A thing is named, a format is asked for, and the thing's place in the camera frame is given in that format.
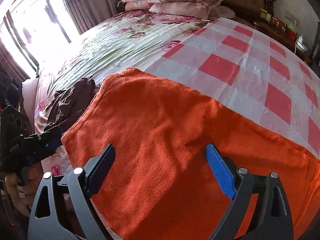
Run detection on wall power socket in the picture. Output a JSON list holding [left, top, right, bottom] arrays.
[[285, 11, 300, 27]]

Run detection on floral bed sheet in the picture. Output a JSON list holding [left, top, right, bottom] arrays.
[[22, 9, 216, 178]]

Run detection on white round device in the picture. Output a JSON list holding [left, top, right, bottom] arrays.
[[296, 35, 308, 53]]

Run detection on pink checkered table cover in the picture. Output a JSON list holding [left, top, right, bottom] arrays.
[[146, 18, 319, 157]]

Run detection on wooden nightstand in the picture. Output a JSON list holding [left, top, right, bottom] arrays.
[[249, 19, 312, 65]]

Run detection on pink curtain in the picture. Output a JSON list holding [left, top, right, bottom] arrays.
[[63, 0, 117, 34]]

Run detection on red box on nightstand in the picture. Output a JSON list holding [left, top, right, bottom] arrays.
[[286, 27, 297, 41]]

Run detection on left hand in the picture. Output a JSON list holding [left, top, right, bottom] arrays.
[[5, 163, 43, 217]]

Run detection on orange pants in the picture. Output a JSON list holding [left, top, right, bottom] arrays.
[[62, 68, 319, 239]]

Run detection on brown folded pants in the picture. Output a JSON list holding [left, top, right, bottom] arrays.
[[44, 77, 95, 133]]

